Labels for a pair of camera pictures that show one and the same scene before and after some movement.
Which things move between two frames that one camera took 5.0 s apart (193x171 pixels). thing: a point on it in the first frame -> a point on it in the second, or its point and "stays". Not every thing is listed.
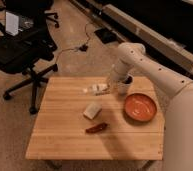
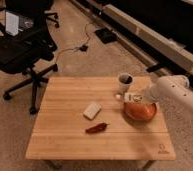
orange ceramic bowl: (140, 107) stays
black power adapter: (84, 48) stays
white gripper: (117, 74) -> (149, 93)
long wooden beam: (168, 48) stays
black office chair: (20, 40) stays
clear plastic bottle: (98, 89) -> (130, 97)
